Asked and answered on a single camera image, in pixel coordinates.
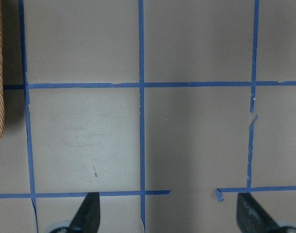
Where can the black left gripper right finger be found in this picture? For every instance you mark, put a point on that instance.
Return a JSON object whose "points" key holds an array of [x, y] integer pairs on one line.
{"points": [[251, 217]]}

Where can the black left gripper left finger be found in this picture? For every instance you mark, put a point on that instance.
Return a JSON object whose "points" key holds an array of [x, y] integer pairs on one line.
{"points": [[87, 218]]}

